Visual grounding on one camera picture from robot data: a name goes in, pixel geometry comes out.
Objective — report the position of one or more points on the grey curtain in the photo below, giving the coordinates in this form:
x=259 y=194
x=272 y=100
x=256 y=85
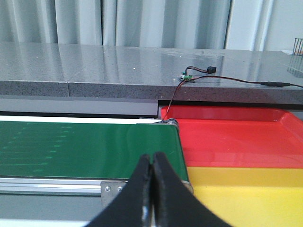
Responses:
x=255 y=25

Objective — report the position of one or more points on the small green circuit board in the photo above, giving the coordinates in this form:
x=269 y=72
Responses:
x=185 y=78

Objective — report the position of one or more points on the yellow plastic tray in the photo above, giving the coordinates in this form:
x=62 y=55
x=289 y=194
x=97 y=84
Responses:
x=251 y=197

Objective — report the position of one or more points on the wire rack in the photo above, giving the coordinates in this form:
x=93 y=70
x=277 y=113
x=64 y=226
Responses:
x=298 y=47

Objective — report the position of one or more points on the grey stone counter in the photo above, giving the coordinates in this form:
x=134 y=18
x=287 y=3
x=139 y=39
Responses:
x=71 y=70

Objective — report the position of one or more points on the green conveyor belt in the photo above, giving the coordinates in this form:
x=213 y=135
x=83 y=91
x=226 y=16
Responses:
x=84 y=150

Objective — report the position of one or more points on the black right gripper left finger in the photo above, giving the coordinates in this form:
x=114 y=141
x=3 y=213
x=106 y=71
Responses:
x=132 y=206

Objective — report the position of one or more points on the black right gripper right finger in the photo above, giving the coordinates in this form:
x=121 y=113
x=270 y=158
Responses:
x=174 y=203

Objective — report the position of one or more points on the red plastic tray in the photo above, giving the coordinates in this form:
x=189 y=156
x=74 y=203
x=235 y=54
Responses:
x=216 y=136

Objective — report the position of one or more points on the aluminium conveyor frame rail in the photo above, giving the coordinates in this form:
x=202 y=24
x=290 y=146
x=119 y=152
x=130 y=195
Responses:
x=106 y=189

